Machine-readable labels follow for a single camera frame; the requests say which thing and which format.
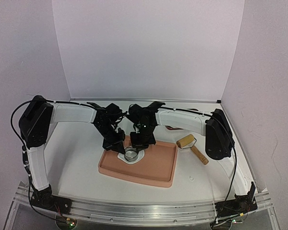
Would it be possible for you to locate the pink plastic tray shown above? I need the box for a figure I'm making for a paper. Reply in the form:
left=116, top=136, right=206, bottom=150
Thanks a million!
left=98, top=141, right=178, bottom=188

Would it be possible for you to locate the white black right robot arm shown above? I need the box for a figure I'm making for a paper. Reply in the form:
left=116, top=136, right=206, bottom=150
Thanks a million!
left=126, top=101, right=258, bottom=217

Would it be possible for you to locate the round steel cutter ring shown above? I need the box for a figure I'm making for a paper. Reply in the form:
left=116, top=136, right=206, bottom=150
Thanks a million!
left=123, top=147, right=138, bottom=161

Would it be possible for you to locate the white dough piece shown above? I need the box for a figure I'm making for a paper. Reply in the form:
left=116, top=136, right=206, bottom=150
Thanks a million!
left=117, top=150, right=145, bottom=165

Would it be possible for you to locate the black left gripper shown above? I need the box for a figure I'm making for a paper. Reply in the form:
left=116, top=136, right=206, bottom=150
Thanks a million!
left=95, top=123, right=126, bottom=155

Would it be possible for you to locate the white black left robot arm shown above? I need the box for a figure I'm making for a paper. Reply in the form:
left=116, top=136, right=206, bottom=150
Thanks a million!
left=15, top=95, right=127, bottom=214

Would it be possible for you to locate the dark red square tray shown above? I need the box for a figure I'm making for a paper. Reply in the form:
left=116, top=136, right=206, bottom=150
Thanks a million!
left=165, top=126, right=181, bottom=131

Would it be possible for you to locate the wooden rolling pin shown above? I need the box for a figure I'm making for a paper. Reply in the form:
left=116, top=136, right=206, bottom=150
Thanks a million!
left=176, top=134, right=209, bottom=165

